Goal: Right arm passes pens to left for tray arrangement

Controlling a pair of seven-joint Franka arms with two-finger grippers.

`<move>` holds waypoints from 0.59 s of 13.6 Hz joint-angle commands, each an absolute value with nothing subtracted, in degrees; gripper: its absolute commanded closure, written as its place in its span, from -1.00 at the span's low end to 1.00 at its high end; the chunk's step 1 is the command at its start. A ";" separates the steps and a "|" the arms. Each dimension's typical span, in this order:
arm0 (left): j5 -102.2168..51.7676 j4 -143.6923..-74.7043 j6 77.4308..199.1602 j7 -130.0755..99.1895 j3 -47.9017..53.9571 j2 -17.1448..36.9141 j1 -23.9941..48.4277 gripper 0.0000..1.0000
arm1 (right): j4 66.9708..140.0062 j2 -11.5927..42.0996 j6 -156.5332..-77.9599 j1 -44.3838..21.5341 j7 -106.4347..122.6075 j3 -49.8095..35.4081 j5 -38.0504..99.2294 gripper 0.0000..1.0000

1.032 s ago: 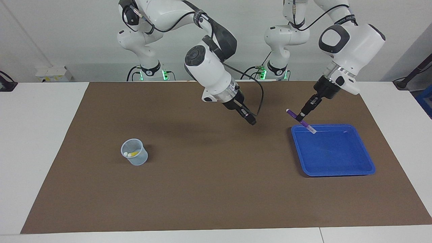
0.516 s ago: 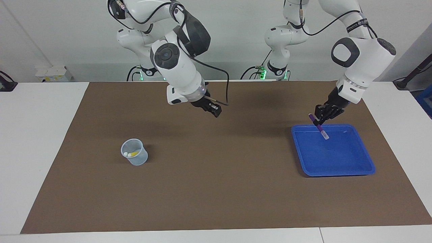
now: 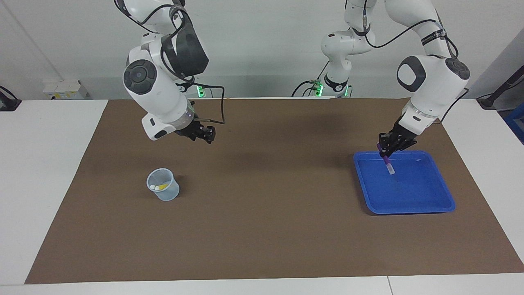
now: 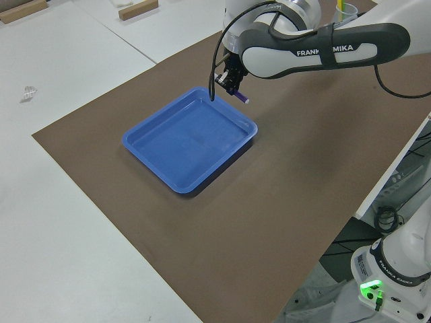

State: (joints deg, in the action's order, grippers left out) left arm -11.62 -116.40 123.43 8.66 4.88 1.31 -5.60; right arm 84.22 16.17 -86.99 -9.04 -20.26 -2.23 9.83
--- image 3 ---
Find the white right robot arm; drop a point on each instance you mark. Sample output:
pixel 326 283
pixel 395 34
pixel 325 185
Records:
pixel 159 94

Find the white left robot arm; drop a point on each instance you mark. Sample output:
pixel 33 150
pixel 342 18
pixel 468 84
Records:
pixel 434 82

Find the black table clamp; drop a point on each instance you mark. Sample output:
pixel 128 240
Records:
pixel 8 104

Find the brown table mat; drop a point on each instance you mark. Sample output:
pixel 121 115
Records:
pixel 262 229

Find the yellow marker pen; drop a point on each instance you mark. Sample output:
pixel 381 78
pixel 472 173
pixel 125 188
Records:
pixel 162 187

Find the blue crate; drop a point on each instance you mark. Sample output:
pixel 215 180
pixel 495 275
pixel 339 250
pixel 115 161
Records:
pixel 516 125

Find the blue plastic tray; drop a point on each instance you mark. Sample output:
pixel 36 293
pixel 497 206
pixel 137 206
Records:
pixel 417 192

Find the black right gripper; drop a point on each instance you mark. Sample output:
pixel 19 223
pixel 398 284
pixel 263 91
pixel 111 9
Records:
pixel 192 130

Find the translucent plastic cup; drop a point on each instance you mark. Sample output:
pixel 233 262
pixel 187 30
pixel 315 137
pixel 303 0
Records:
pixel 168 194

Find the purple marker pen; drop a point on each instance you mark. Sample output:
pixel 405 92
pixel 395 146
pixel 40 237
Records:
pixel 388 164

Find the white power box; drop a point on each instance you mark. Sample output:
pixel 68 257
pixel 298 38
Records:
pixel 65 90

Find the black stand pole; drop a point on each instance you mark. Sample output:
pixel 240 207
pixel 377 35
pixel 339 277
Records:
pixel 491 98

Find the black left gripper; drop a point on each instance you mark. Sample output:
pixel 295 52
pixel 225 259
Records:
pixel 401 133

